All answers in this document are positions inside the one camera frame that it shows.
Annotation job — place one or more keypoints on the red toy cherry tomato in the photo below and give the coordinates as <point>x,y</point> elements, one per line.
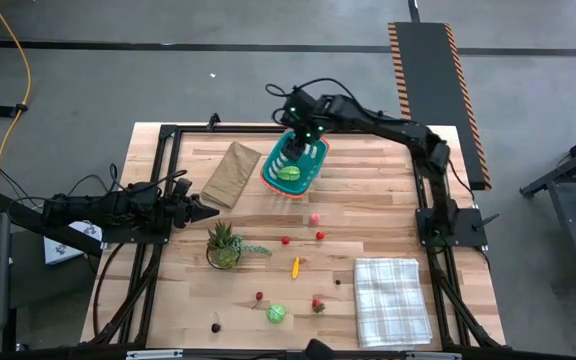
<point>320,235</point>

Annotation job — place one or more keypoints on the green toy cabbage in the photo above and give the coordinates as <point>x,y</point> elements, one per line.
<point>276,313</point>

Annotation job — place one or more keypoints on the pink toy peach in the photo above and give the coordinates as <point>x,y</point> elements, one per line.
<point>314,218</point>

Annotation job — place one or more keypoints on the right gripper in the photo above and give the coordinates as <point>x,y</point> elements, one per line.
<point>313,125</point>

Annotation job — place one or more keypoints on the potted succulent plant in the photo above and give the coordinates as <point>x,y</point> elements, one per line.
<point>225,255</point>

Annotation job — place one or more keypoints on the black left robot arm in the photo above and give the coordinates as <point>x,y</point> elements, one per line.
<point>93,207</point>

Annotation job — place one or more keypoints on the light green toy pepper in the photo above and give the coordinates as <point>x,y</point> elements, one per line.
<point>288,173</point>

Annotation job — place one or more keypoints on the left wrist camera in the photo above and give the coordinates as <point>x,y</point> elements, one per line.
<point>183,186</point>

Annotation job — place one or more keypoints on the dark red toy cherry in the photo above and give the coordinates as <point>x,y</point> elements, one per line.
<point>259,296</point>

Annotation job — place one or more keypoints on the white plaid cloth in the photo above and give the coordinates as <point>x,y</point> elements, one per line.
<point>393,300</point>

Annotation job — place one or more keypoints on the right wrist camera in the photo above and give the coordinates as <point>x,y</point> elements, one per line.
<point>298,102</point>

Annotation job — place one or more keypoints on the teal basket with orange rim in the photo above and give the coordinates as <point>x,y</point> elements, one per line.
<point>303,182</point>

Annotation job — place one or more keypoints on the red toy strawberry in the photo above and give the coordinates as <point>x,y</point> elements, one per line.
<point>318,305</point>

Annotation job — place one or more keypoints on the white printed paper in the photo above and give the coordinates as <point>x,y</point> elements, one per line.
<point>63,252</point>

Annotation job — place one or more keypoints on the yellow toy corn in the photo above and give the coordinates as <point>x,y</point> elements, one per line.
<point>295,267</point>

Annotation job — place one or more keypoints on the black metal table frame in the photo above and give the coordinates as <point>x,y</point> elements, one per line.
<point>228,129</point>

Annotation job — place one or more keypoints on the black mat with striped edges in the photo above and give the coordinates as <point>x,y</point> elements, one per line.
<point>433,100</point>

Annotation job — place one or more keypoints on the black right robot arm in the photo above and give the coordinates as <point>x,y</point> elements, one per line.
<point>393,127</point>

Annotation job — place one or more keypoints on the black table-level camera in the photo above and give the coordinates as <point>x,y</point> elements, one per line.
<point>319,350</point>

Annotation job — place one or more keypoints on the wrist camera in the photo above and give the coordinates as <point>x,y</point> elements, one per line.
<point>298,102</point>
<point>183,186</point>

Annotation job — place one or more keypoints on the black metal cart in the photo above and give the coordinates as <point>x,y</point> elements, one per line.
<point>568,171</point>

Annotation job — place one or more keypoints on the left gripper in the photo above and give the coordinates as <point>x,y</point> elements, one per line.
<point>175,212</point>

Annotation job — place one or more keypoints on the brown paper bag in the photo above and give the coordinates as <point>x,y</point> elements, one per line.
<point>230,175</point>

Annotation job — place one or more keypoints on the black toy cherry green stem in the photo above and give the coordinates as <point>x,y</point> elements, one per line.
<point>215,327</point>

